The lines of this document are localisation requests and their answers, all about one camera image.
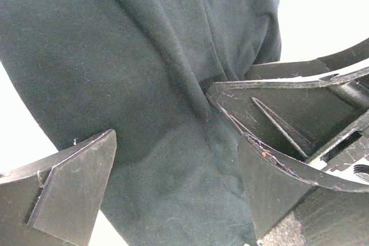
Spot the black t shirt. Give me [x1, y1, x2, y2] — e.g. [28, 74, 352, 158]
[1, 0, 281, 245]

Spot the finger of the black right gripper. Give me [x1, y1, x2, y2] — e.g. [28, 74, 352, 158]
[245, 39, 368, 81]
[207, 67, 368, 161]

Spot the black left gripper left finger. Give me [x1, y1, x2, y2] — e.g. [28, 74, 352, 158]
[1, 129, 117, 246]

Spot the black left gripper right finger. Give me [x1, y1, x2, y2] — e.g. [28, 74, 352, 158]
[238, 134, 368, 245]

